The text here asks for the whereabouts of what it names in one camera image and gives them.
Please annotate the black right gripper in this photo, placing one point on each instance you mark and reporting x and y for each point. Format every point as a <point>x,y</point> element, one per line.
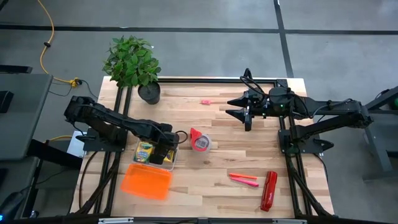
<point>270,102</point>

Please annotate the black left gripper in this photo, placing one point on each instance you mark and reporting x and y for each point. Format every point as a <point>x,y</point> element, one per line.
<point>158,152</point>

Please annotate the clear plastic box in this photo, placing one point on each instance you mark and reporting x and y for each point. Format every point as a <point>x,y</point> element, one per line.
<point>155,166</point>

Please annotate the green yellow crayon box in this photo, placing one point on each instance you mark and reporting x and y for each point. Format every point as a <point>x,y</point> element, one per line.
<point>143,152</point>

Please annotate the orange plastic lid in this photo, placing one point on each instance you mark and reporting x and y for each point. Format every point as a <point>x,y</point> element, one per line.
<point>146,182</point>

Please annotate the orange highlighter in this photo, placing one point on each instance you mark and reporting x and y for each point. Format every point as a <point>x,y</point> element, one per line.
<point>242,176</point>

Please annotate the pink highlighter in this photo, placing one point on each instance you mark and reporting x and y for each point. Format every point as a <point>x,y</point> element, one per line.
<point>245,181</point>

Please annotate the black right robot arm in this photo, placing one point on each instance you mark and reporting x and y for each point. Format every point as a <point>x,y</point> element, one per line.
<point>329,107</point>

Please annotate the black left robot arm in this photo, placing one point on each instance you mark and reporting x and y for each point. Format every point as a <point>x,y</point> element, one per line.
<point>118,121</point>

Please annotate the pink eraser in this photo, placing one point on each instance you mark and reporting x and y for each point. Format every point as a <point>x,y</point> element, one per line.
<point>205,101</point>

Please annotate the red tape dispenser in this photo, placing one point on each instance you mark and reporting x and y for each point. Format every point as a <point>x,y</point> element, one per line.
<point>200,141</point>

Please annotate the white sheet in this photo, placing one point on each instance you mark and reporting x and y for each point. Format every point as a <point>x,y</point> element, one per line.
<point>76,146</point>

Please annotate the red stapler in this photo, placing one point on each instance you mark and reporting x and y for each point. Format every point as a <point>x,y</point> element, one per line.
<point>269,191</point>

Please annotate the green potted plant black pot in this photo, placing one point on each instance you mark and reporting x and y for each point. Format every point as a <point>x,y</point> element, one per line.
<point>132,62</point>

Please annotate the grey side table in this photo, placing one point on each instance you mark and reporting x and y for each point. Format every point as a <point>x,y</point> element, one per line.
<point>21,115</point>

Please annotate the grey metal stand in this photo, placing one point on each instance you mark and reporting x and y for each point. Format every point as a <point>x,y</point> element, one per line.
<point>381,140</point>

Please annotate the black flat device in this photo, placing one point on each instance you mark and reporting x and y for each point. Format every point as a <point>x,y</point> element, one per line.
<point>5,101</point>

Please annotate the black flat bar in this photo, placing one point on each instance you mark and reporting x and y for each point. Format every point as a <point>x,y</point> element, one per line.
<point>15,69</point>

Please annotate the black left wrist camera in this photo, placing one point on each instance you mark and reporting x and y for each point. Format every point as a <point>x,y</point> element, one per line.
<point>174,139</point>

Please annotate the black bracket stand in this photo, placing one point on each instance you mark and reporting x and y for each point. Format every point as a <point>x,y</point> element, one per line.
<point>247,74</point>

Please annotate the black aluminium rig frame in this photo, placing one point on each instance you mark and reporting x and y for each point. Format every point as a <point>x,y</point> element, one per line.
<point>217,80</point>

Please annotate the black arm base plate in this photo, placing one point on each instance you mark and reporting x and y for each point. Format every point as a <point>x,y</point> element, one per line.
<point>306,144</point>
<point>93,144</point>

